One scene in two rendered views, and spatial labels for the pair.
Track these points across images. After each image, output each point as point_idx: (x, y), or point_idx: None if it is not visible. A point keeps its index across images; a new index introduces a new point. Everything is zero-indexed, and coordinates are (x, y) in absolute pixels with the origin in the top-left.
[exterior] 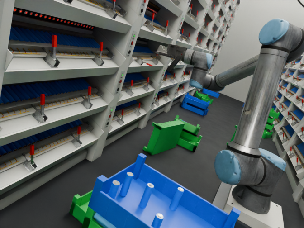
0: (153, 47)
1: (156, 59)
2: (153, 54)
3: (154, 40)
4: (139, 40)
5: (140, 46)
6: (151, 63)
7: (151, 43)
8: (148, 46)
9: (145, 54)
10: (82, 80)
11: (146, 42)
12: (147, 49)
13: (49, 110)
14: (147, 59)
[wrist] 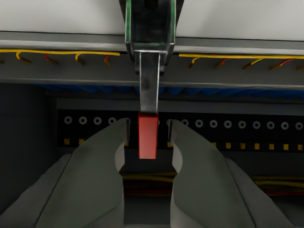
0: (9, 106)
1: (159, 74)
2: (75, 82)
3: (19, 138)
4: (162, 114)
5: (177, 94)
6: (296, 11)
7: (25, 115)
8: (29, 92)
9: (277, 86)
10: None
11: (73, 107)
12: (107, 87)
13: None
14: (296, 46)
